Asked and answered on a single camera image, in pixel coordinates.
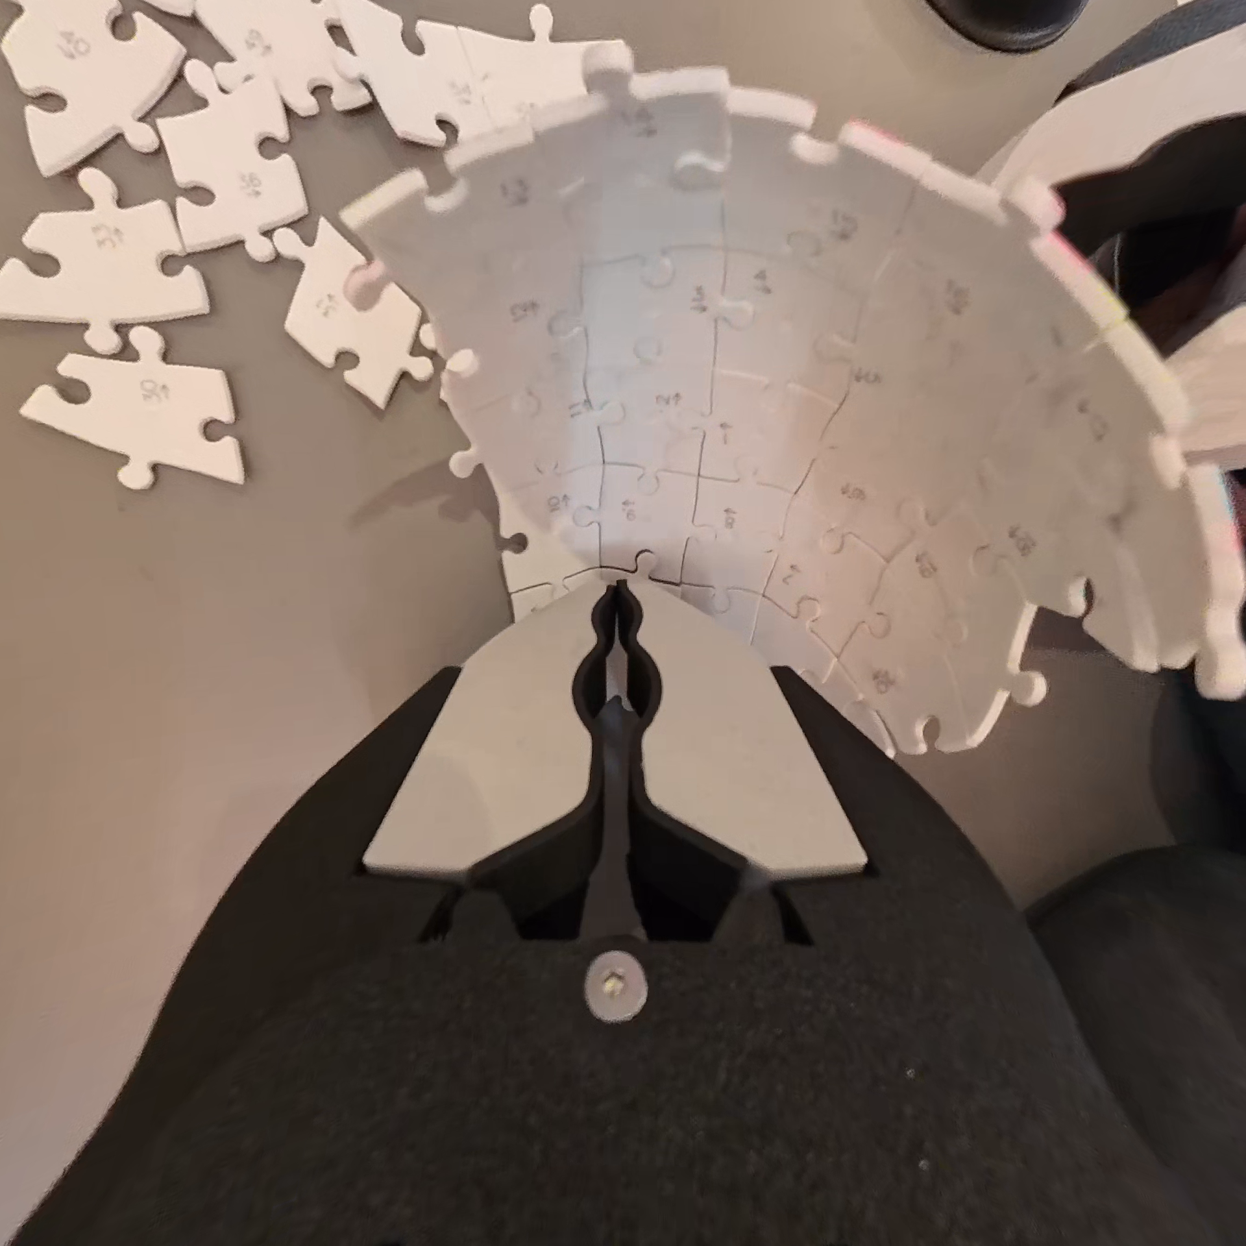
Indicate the partly built puzzle ball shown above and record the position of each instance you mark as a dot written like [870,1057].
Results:
[779,389]

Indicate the person's dark trousers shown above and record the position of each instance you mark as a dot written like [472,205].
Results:
[1149,1022]

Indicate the black round puzzle stand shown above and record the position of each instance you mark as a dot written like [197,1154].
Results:
[1003,25]

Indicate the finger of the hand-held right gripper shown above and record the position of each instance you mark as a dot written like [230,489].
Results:
[1168,113]
[1217,400]

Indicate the group of puzzle pieces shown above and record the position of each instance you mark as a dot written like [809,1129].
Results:
[108,263]

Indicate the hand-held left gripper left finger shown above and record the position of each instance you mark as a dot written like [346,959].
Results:
[486,770]

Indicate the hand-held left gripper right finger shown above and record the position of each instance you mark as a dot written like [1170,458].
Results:
[740,770]

